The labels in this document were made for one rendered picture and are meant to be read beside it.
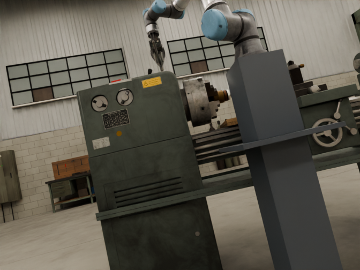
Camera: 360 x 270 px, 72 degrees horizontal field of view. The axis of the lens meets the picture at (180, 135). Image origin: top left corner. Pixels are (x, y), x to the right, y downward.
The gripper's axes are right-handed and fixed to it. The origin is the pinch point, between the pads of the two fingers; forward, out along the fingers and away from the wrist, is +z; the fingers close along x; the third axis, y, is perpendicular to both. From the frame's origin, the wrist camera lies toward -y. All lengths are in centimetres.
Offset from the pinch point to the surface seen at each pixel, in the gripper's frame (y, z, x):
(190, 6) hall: -704, -457, 122
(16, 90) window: -582, -257, -485
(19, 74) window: -585, -307, -469
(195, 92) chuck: 3.3, 23.2, 16.7
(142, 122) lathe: 13.7, 34.9, -16.8
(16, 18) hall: -590, -496, -448
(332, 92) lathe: 18, 44, 86
